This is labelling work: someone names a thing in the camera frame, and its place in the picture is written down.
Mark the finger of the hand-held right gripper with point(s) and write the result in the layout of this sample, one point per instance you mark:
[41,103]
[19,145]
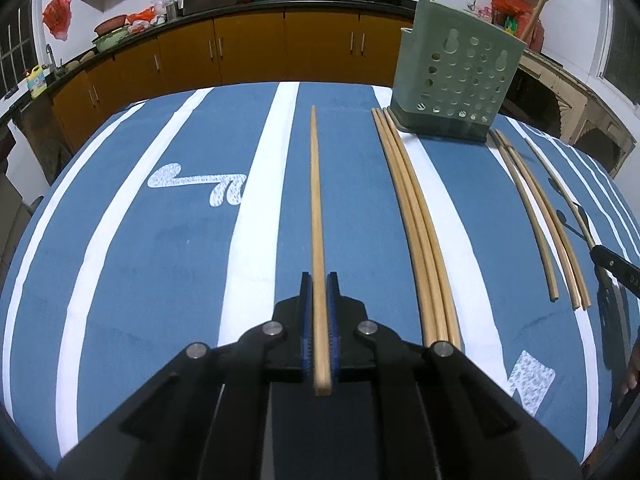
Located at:
[617,267]

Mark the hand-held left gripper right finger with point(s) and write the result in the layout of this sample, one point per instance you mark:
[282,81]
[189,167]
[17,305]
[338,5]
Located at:
[334,330]

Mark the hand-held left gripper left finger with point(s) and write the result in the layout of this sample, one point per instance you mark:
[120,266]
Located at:
[306,330]

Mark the red plastic bag on wall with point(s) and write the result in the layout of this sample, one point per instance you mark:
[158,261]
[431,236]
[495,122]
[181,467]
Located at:
[57,15]

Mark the beige side table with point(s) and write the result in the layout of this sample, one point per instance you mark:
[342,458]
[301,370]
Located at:
[560,85]

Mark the barred window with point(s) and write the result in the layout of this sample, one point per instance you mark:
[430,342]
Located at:
[12,55]

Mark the wooden chopstick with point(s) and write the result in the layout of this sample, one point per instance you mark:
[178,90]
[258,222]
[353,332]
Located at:
[406,220]
[319,220]
[550,220]
[426,210]
[416,210]
[559,220]
[560,187]
[531,220]

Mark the red basin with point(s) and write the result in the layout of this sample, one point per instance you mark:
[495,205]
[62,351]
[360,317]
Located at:
[111,24]

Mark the wooden lower kitchen cabinets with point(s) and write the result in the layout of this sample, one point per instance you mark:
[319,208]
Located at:
[250,45]

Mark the yellow detergent bottle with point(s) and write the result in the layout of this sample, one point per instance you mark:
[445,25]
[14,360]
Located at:
[37,82]

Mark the black kitchen countertop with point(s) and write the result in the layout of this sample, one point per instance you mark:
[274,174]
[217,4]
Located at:
[300,2]

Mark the orange plastic bag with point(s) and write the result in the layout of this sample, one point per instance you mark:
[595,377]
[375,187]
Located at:
[142,15]

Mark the large red plastic bag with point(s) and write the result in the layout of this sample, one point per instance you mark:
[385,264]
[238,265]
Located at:
[510,7]

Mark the green basin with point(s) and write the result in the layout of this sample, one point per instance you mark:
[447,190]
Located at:
[111,40]

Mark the sliding window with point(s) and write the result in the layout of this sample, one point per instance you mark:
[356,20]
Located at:
[622,45]

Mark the metal faucet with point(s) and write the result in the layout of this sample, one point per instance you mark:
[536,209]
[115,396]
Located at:
[50,57]

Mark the steel cup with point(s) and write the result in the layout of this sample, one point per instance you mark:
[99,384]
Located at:
[172,10]

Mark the green perforated utensil holder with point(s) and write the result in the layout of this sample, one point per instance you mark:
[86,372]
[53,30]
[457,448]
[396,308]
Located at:
[450,35]

